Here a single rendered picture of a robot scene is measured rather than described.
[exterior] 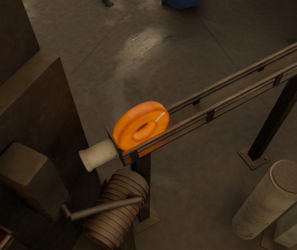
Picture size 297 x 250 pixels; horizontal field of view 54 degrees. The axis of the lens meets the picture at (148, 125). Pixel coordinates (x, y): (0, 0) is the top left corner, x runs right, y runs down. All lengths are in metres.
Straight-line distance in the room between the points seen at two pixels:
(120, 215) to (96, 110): 0.97
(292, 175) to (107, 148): 0.57
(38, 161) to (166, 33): 1.73
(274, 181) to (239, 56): 1.29
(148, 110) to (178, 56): 1.35
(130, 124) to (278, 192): 0.52
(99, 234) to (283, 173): 0.58
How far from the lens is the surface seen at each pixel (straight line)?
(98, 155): 0.74
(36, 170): 0.64
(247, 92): 0.88
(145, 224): 1.38
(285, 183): 0.98
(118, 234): 0.86
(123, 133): 0.71
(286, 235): 1.37
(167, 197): 1.43
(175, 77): 1.88
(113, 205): 0.82
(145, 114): 0.70
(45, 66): 0.71
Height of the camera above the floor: 1.33
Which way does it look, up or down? 55 degrees down
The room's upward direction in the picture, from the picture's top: straight up
